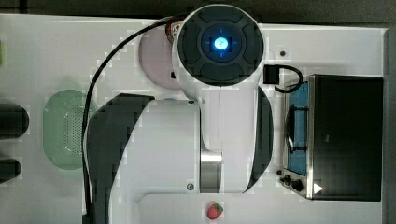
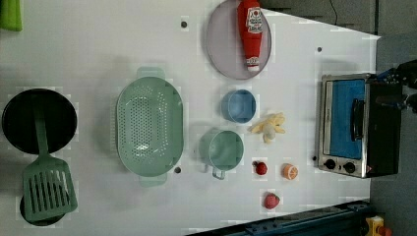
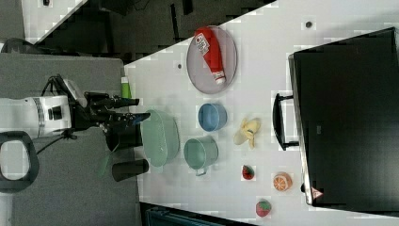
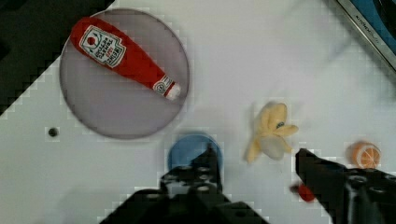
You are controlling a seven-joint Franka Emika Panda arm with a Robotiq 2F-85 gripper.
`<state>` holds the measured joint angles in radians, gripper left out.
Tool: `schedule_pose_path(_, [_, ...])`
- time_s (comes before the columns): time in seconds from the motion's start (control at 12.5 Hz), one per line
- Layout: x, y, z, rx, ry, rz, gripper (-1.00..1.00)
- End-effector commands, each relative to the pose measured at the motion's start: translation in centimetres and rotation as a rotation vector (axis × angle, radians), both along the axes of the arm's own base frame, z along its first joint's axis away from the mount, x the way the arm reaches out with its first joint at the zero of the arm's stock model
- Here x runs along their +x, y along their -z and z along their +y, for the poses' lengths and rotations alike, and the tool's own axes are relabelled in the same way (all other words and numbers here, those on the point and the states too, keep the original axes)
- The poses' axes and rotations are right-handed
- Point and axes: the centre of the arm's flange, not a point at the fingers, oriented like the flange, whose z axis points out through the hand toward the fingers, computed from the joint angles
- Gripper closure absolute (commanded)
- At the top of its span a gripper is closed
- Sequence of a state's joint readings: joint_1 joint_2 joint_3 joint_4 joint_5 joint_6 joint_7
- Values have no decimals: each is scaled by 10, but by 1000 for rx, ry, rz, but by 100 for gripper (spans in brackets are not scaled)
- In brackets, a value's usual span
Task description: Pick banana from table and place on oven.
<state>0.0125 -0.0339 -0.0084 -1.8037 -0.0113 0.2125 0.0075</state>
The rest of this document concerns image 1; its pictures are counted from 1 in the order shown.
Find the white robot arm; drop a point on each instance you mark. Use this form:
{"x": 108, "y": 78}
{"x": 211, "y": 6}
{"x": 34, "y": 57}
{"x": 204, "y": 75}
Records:
{"x": 217, "y": 139}

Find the black and steel toaster oven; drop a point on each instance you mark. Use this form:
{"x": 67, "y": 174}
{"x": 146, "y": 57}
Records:
{"x": 333, "y": 138}

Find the grey round plate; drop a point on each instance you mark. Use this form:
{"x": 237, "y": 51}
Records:
{"x": 155, "y": 57}

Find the red ketchup bottle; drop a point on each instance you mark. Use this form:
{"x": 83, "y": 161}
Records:
{"x": 171, "y": 30}

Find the red toy strawberry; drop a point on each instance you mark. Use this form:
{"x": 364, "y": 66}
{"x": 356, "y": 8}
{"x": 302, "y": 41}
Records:
{"x": 214, "y": 211}

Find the green perforated colander basket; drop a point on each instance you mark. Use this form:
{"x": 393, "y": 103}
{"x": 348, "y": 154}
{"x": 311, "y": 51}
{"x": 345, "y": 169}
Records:
{"x": 62, "y": 128}

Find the black cylinder upper left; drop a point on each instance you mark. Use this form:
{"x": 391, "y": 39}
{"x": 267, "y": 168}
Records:
{"x": 14, "y": 121}

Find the black cylinder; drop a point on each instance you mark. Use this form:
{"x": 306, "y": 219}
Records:
{"x": 14, "y": 121}
{"x": 9, "y": 169}

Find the black cylinder lower left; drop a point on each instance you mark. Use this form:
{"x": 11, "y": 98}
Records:
{"x": 9, "y": 169}

